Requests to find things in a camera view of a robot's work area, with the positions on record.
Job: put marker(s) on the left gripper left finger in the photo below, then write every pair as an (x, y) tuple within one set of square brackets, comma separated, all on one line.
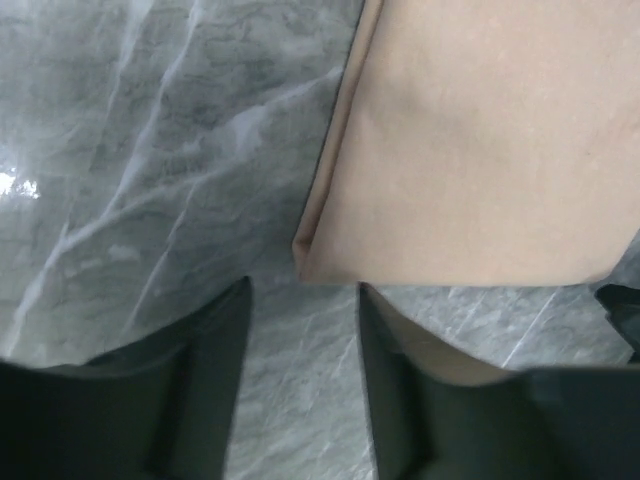
[(161, 407)]

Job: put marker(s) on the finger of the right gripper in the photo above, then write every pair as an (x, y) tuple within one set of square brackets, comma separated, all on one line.
[(622, 306)]

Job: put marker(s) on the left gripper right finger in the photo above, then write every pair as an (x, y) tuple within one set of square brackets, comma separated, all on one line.
[(436, 412)]

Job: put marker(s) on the tan t shirt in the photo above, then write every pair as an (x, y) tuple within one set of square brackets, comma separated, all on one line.
[(492, 145)]

